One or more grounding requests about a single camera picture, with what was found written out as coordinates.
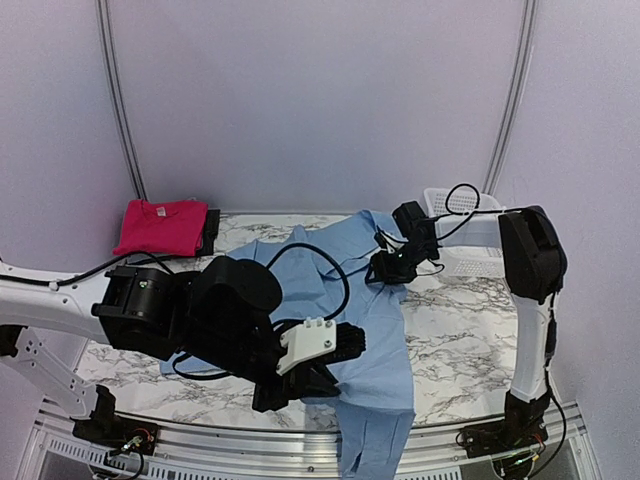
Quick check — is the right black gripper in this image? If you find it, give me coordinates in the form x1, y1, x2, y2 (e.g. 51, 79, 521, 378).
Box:
367, 240, 437, 284

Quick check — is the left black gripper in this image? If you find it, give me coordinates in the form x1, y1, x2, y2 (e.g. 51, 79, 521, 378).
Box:
180, 321, 343, 417

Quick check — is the light blue shirt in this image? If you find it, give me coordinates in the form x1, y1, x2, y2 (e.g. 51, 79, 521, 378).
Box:
159, 208, 418, 477

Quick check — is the magenta t-shirt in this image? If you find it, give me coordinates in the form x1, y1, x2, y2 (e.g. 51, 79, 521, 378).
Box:
113, 200, 208, 257

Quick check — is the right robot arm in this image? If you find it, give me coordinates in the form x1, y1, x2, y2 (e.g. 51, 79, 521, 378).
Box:
365, 201, 568, 448

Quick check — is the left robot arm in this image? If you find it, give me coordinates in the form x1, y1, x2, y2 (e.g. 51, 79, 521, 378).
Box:
1, 256, 366, 445

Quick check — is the white plastic laundry basket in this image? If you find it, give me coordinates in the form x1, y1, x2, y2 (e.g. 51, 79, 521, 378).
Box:
424, 186, 505, 279

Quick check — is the folded black garment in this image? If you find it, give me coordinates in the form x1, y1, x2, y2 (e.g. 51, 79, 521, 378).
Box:
194, 209, 221, 258

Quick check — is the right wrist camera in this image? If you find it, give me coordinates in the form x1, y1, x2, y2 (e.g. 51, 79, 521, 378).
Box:
374, 227, 405, 256

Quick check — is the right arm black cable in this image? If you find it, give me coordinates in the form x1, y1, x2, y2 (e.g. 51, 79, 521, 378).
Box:
434, 182, 486, 249

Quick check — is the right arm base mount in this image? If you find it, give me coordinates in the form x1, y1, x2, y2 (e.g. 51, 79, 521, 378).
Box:
455, 420, 548, 458

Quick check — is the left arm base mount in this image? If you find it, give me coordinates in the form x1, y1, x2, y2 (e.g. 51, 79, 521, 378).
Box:
72, 416, 159, 455

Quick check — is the right wall aluminium profile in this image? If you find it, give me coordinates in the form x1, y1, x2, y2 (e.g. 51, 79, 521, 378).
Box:
482, 0, 539, 195

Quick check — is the wall aluminium profile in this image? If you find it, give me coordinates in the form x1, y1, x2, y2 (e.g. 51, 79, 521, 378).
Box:
95, 0, 148, 200
482, 0, 539, 195

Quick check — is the left wall aluminium profile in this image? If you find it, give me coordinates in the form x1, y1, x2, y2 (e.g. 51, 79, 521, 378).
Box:
95, 0, 148, 200

